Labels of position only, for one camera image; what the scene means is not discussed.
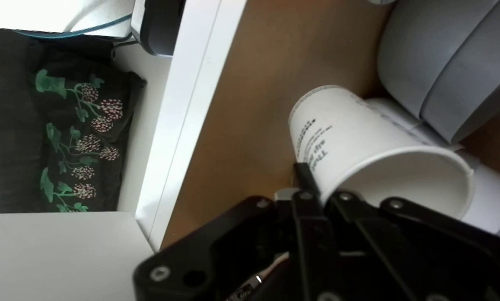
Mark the steel black coffee maker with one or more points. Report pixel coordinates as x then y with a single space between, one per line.
159 26

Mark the white paper cup with text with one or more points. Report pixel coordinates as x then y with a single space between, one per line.
360 140

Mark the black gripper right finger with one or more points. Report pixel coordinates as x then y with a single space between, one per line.
444 257

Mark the grey ceramic bowl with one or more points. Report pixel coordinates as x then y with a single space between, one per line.
427 51
484 90

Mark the white wall cupboard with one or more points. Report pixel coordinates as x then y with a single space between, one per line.
250 111

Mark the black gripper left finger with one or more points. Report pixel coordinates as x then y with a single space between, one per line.
233 252

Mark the white cupboard door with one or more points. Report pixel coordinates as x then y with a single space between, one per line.
49 257

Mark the dark floral cushion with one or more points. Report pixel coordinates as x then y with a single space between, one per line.
93 135

